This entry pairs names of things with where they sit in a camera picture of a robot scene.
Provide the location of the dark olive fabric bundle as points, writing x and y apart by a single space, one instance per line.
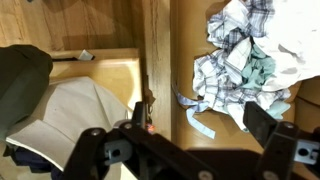
20 80

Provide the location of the white fabric label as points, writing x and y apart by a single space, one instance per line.
86 55

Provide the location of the teal green garment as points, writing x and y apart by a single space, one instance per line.
256 70

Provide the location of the dark blue clothing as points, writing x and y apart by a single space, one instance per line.
30 158

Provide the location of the blue white plaid shirt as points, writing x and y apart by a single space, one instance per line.
213 76

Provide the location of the cream white garment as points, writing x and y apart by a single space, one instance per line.
73 106

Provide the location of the white denim pants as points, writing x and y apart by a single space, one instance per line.
293 33

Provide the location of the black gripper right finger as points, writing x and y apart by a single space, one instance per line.
276 146

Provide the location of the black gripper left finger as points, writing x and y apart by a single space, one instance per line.
150 146

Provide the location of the tan leather ottoman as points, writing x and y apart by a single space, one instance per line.
113 73

